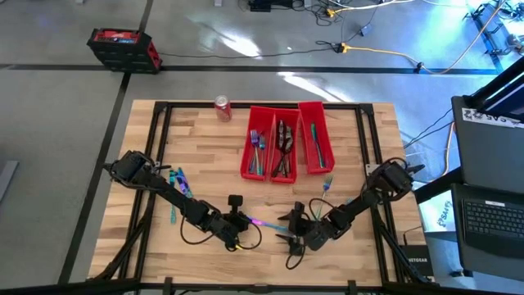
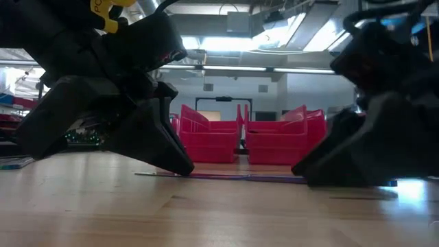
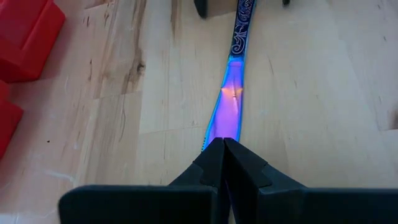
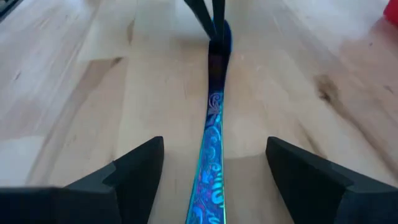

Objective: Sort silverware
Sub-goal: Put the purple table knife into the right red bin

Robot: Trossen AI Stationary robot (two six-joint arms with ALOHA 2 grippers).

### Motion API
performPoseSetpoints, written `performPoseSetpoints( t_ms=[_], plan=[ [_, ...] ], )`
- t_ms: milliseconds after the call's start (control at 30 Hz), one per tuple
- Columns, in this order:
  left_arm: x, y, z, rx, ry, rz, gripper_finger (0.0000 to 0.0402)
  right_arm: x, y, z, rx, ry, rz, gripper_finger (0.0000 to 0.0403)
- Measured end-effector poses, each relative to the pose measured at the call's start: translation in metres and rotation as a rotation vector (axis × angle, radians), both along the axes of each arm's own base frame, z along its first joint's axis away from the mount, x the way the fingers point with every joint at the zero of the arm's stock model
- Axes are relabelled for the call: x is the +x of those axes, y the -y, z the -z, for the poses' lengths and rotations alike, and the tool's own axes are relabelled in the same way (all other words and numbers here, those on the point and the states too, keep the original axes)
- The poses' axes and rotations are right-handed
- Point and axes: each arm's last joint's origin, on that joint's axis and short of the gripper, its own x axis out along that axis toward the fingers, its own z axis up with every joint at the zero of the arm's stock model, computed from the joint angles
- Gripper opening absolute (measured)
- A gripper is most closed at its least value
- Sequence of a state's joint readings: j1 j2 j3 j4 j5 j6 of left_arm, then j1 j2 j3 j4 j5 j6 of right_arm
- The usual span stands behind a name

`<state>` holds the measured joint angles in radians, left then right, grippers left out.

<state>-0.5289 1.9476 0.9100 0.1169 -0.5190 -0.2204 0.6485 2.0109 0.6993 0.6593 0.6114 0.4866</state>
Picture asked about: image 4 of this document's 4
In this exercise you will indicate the black aluminium table frame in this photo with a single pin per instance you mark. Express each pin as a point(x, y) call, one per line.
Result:
point(7, 6)

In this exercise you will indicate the red plastic bin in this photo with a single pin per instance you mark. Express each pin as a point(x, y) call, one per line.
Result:
point(391, 11)

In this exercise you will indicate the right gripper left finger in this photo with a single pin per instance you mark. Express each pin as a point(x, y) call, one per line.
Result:
point(77, 205)

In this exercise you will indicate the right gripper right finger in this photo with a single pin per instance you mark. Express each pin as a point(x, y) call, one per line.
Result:
point(326, 199)

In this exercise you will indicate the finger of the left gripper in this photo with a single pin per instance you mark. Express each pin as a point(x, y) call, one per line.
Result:
point(219, 18)
point(200, 15)

